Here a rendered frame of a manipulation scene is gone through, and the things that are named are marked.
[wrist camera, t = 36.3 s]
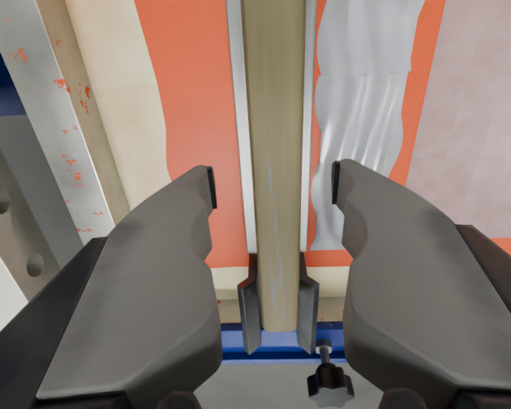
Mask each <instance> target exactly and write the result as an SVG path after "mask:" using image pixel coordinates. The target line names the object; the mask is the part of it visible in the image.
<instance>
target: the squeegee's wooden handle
mask: <svg viewBox="0 0 511 409"><path fill-rule="evenodd" d="M240 4H241V16H242V29H243V52H244V65H245V77H246V90H247V113H248V126H249V138H250V150H251V174H252V186H253V199H254V211H255V235H256V247H257V260H258V272H259V285H260V309H261V321H262V327H263V329H264V330H265V331H268V332H292V331H294V330H296V329H297V327H298V296H299V263H300V230H301V199H302V166H303V102H304V70H305V37H306V5H307V0H240Z"/></svg>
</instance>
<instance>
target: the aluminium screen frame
mask: <svg viewBox="0 0 511 409"><path fill-rule="evenodd" d="M0 53H1V55H2V58H3V60H4V62H5V64H6V67H7V69H8V71H9V73H10V75H11V78H12V80H13V83H14V85H15V88H16V90H17V92H18V94H19V97H20V100H21V101H22V103H23V105H24V108H25V110H26V113H27V115H28V118H29V120H30V122H31V124H32V127H33V130H34V131H35V133H36V137H37V139H38V141H39V143H40V145H41V148H42V150H43V152H44V155H45V157H46V160H47V162H48V163H49V167H50V169H51V171H52V173H53V175H54V178H55V180H56V182H57V185H58V187H59V190H60V192H61V193H62V197H63V199H64V201H65V203H66V205H67V208H68V210H69V213H70V215H71V217H72V220H73V222H74V223H75V227H76V229H77V231H78V233H79V236H80V238H81V240H82V243H83V245H84V246H85V245H86V244H87V243H88V242H89V241H90V240H91V239H92V238H97V237H106V236H107V234H108V233H109V232H111V231H112V229H113V228H114V227H115V226H116V225H117V224H118V223H119V222H120V221H121V220H122V219H123V218H124V217H125V216H126V215H127V214H129V212H130V209H129V206H128V203H127V198H126V196H125V193H124V190H123V187H122V183H121V180H120V177H119V174H118V170H117V167H116V164H115V161H114V157H113V154H112V151H111V148H110V144H109V141H108V138H107V135H106V133H105V128H104V125H103V122H102V120H101V115H100V112H99V109H98V107H97V102H96V99H95V97H94V94H93V90H92V86H91V84H90V81H89V78H88V73H87V71H86V68H85V65H84V60H83V58H82V54H81V52H80V49H79V45H78V41H77V39H76V36H75V32H74V29H73V26H72V23H71V18H70V16H69V13H68V10H67V5H66V3H65V0H0ZM345 298H346V297H319V301H318V312H317V323H321V322H343V320H342V317H343V311H344V304H345ZM217 306H218V311H219V315H220V320H221V325H224V324H242V322H241V316H240V308H239V301H238V299H217Z"/></svg>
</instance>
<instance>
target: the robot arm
mask: <svg viewBox="0 0 511 409"><path fill-rule="evenodd" d="M331 184H332V205H337V207H338V208H339V209H340V210H341V211H342V213H343V214H344V223H343V231H342V238H341V243H342V246H343V247H344V248H345V249H346V250H347V251H348V253H349V254H350V255H351V256H352V258H353V260H352V262H351V263H350V269H349V275H348V281H347V287H346V298H345V304H344V311H343V317H342V320H343V336H344V352H345V357H346V360H347V362H348V364H349V365H350V366H351V367H352V369H353V370H355V371H356V372H357V373H358V374H359V375H361V376H362V377H364V378H365V379H366V380H368V381H370V382H371V383H372V384H373V385H374V386H376V387H377V388H378V389H380V390H381V391H383V392H384V394H383V397H382V399H381V401H380V405H379V407H378V409H511V256H510V255H509V254H508V253H507V252H506V251H505V250H503V249H502V248H501V247H499V246H498V245H497V244H496V243H494V242H493V241H491V240H490V239H489V238H488V237H487V236H486V235H484V234H483V233H482V232H481V231H479V230H478V229H476V228H475V227H474V226H472V225H460V224H455V223H454V222H453V221H452V220H451V219H450V218H449V217H448V216H446V215H445V214H444V213H443V212H441V211H440V210H439V209H438V208H437V207H436V206H435V205H433V204H431V203H430V202H429V201H427V200H425V199H424V198H422V197H421V196H420V195H418V194H417V193H415V192H413V191H411V190H410V189H409V188H407V187H404V186H402V185H401V184H399V183H397V182H395V181H393V180H392V179H389V178H387V177H385V176H383V175H382V174H379V173H377V172H376V171H374V170H372V169H370V168H368V167H366V166H364V165H362V164H360V163H358V162H356V161H354V160H352V159H349V158H346V159H342V160H340V161H334V162H333V163H332V171H331ZM214 209H217V196H216V187H215V178H214V172H213V168H212V166H204V165H198V166H194V167H193V168H191V169H190V170H189V171H187V172H186V173H184V174H182V175H181V176H179V177H178V178H176V179H175V180H174V181H172V182H171V183H169V184H167V185H166V186H164V187H163V188H162V189H160V190H159V191H157V192H155V193H154V194H152V195H151V196H150V197H148V198H147V199H146V200H144V201H142V202H141V203H140V204H138V205H137V206H136V207H135V208H133V210H132V211H130V212H129V214H127V215H126V216H125V217H124V218H123V219H122V220H121V221H120V222H119V223H118V224H117V225H116V226H115V227H114V228H113V229H112V231H111V232H109V233H108V234H107V236H106V237H97V238H92V239H91V240H90V241H89V242H88V243H87V244H86V245H85V246H84V247H83V248H82V249H81V250H80V251H79V252H78V253H77V254H76V255H75V256H74V257H73V258H72V259H71V260H70V261H69V262H68V263H67V264H66V265H65V266H64V267H63V268H62V269H61V270H60V271H59V272H58V273H57V274H56V275H55V276H54V277H53V278H52V279H51V280H50V281H49V282H48V283H47V284H46V285H45V286H44V287H43V288H42V289H41V290H40V291H39V292H38V293H37V294H36V295H35V296H34V297H33V298H32V299H31V300H30V301H29V302H28V303H27V304H26V305H25V306H24V307H23V308H22V309H21V310H20V312H19V313H18V314H17V315H16V316H15V317H14V318H13V319H12V320H11V321H10V322H9V323H8V324H7V325H6V326H5V327H4V328H3V329H2V330H1V331H0V409H202V408H201V406H200V404H199V402H198V399H197V397H196V396H195V395H194V394H193V392H194V391H195V390H196V389H197V388H199V387H200V386H201V385H202V384H203V383H204V382H206V381H207V380H208V379H209V378H210V377H211V376H212V375H213V374H214V373H215V372H216V371H217V370H218V369H219V367H220V365H221V362H222V356H223V354H222V342H221V320H220V315H219V311H218V306H217V297H216V292H215V287H214V283H213V274H212V270H211V269H210V267H209V266H208V265H207V264H206V263H205V262H204V261H205V260H206V258H207V256H208V254H209V253H210V252H211V251H212V249H213V244H212V239H211V234H210V229H209V224H208V217H209V216H210V214H211V213H212V212H213V210H214Z"/></svg>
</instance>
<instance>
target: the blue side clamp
mask: <svg viewBox="0 0 511 409"><path fill-rule="evenodd" d="M322 338H325V339H328V340H330V341H331V343H332V353H329V357H330V362H331V364H348V362H347V360H346V357H345V352H344V336H343V322H321V323H317V324H316V341H317V340H320V339H322ZM221 342H222V354H223V356H222V362H221V364H321V359H320V354H317V353H316V349H315V350H314V351H313V352H312V353H311V354H309V353H308V352H306V351H305V350H304V349H302V348H301V346H299V345H298V341H297V333H296V330H294V331H292V332H268V331H265V330H264V329H263V327H262V324H261V345H260V346H259V347H258V348H257V349H256V350H255V351H254V352H252V353H251V354H250V355H248V354H247V353H246V352H245V350H244V342H243V329H242V324H224V325H221Z"/></svg>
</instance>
